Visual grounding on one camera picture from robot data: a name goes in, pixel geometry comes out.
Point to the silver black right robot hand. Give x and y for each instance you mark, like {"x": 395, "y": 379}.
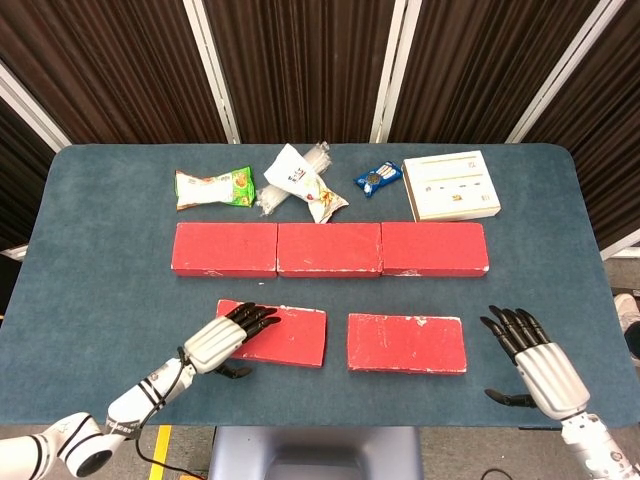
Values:
{"x": 550, "y": 380}

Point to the blue felt table cover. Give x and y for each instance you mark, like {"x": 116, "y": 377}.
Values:
{"x": 125, "y": 300}

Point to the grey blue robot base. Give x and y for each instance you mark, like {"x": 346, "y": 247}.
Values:
{"x": 315, "y": 450}

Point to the clear plastic straw bag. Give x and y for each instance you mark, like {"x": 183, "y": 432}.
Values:
{"x": 320, "y": 157}

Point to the dark brown partition panel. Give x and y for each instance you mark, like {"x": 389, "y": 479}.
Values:
{"x": 20, "y": 190}
{"x": 110, "y": 65}
{"x": 475, "y": 65}
{"x": 610, "y": 125}
{"x": 300, "y": 65}

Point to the yellow floor tape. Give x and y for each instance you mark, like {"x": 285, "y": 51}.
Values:
{"x": 161, "y": 450}

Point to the white partition frame foot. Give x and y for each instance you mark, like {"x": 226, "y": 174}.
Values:
{"x": 12, "y": 251}
{"x": 620, "y": 247}

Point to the red brick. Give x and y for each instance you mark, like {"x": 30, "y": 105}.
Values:
{"x": 327, "y": 247}
{"x": 225, "y": 247}
{"x": 405, "y": 342}
{"x": 435, "y": 247}
{"x": 295, "y": 340}

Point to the green white snack bag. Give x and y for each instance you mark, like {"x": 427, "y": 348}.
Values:
{"x": 210, "y": 189}

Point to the white shoe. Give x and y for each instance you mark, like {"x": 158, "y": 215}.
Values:
{"x": 627, "y": 310}

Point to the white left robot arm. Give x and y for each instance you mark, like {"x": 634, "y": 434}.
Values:
{"x": 130, "y": 407}

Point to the blue cookie packet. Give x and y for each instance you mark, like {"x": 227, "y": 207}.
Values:
{"x": 377, "y": 179}

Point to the white snack bag red print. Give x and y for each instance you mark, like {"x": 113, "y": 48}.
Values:
{"x": 295, "y": 172}

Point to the white flat cardboard box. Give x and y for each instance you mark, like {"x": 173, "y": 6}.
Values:
{"x": 450, "y": 187}

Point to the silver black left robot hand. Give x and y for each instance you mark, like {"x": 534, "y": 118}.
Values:
{"x": 215, "y": 342}

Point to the white partition frame post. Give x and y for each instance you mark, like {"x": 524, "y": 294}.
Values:
{"x": 210, "y": 70}
{"x": 555, "y": 75}
{"x": 30, "y": 107}
{"x": 395, "y": 70}

